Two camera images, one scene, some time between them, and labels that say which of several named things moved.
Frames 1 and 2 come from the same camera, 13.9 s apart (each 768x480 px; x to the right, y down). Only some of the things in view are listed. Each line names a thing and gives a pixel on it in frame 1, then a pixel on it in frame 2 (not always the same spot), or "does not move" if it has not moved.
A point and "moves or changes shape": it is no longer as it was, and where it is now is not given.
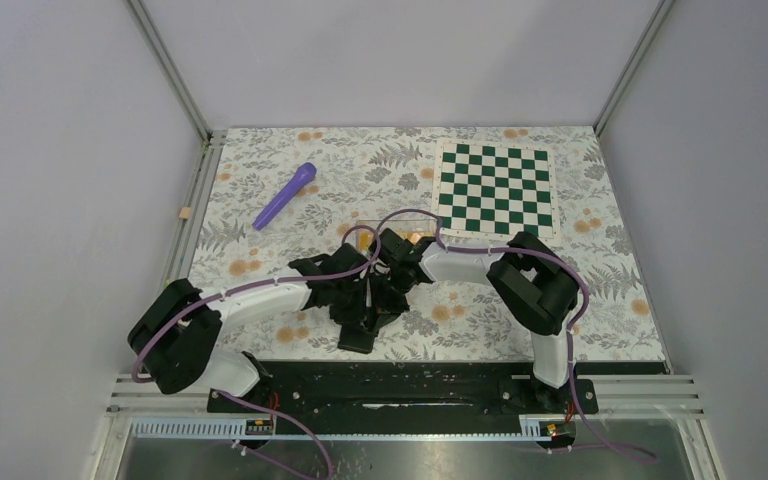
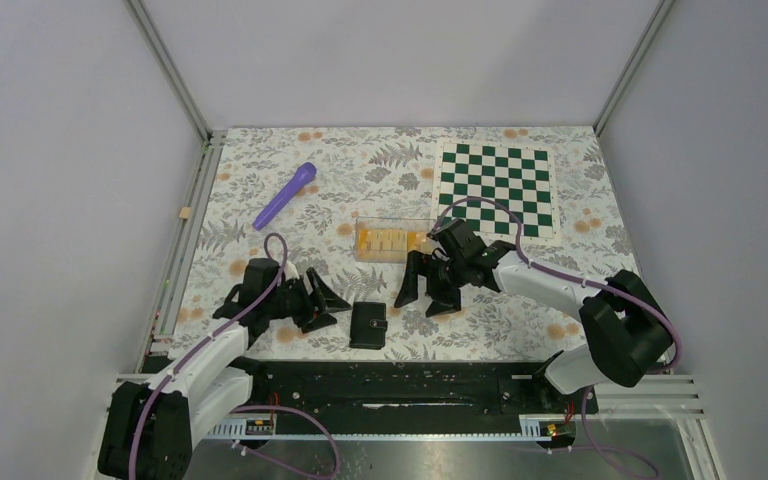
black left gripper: (356, 315) to (329, 300)
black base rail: (408, 388) does not move
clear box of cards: (367, 232) does not move
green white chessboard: (494, 188) does not move
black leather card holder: (356, 339) moves or changes shape
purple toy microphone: (304, 174) does not move
